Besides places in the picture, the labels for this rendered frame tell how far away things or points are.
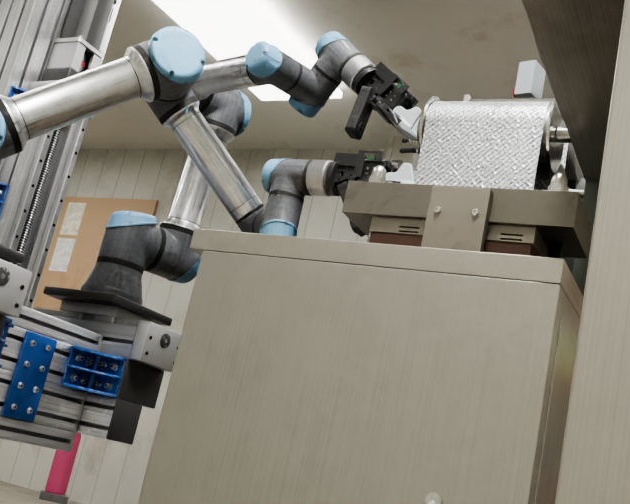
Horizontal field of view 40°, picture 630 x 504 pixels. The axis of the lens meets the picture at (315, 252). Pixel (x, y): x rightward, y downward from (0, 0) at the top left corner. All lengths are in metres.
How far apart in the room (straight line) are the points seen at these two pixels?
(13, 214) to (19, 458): 5.67
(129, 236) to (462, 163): 0.85
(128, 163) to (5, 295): 6.11
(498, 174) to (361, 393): 0.55
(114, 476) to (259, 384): 5.51
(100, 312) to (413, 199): 0.89
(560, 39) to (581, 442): 0.65
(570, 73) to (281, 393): 0.66
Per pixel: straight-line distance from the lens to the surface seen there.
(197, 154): 1.92
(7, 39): 2.21
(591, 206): 1.66
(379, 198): 1.53
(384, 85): 1.91
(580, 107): 1.42
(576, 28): 1.23
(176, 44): 1.80
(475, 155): 1.73
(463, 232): 1.44
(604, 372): 0.77
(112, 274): 2.13
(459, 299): 1.36
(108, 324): 2.07
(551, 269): 1.34
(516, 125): 1.74
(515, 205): 1.45
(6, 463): 7.71
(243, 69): 2.01
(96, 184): 7.92
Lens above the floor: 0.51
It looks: 15 degrees up
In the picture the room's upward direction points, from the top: 13 degrees clockwise
